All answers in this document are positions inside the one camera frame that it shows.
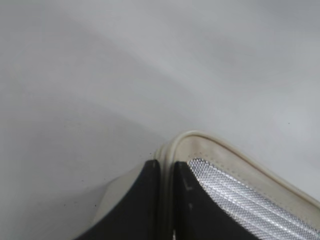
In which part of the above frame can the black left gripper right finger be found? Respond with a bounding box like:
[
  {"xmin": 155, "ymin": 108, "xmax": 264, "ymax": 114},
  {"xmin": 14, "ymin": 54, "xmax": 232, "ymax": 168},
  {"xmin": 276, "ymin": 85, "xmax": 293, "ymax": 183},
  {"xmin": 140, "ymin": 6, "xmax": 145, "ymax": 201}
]
[{"xmin": 173, "ymin": 162, "xmax": 257, "ymax": 240}]

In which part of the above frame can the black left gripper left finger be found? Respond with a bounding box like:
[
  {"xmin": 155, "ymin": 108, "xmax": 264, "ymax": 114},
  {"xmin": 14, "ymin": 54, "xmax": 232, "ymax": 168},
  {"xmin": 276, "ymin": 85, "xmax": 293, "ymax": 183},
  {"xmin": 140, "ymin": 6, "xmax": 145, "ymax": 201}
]
[{"xmin": 77, "ymin": 159, "xmax": 161, "ymax": 240}]

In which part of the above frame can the cream canvas zipper bag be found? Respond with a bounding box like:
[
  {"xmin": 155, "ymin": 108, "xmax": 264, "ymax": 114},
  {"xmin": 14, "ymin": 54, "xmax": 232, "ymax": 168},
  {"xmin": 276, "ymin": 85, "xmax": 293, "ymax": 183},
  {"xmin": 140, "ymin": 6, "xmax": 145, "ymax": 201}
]
[{"xmin": 90, "ymin": 131, "xmax": 320, "ymax": 240}]

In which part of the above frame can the silver zipper pull with ring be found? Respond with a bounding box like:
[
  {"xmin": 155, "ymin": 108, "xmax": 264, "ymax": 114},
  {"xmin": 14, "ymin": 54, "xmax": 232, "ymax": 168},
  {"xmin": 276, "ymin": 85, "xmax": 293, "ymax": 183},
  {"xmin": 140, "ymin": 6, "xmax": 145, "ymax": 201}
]
[{"xmin": 172, "ymin": 229, "xmax": 176, "ymax": 240}]

